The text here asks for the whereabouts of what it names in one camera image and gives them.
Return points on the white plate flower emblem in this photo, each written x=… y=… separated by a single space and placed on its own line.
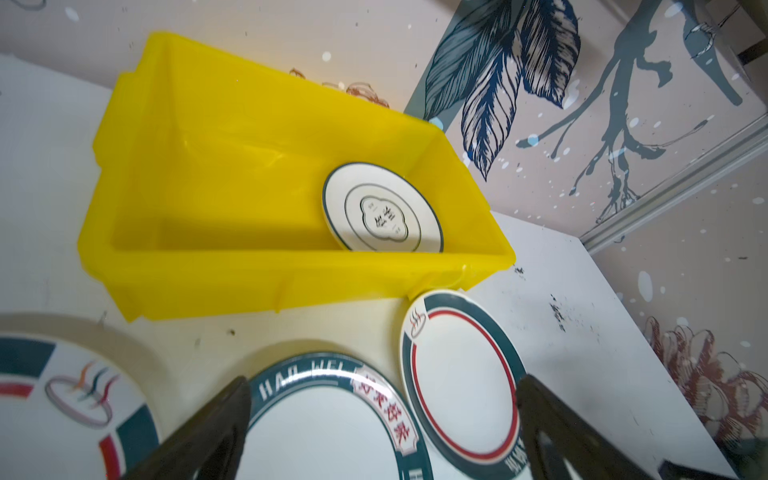
x=369 y=208

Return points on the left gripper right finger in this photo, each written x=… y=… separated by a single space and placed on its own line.
x=559 y=444

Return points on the aluminium frame rail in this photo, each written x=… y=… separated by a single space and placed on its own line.
x=744 y=146

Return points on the green rim plate far left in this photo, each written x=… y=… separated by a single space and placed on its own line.
x=69 y=413

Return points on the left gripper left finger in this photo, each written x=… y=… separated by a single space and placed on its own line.
x=209 y=445

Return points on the green rim Hao Wei plate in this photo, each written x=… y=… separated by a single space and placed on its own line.
x=326 y=415

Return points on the green red rim plate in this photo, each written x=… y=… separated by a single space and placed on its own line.
x=461 y=373

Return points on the yellow plastic bin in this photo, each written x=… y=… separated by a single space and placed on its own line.
x=209 y=200

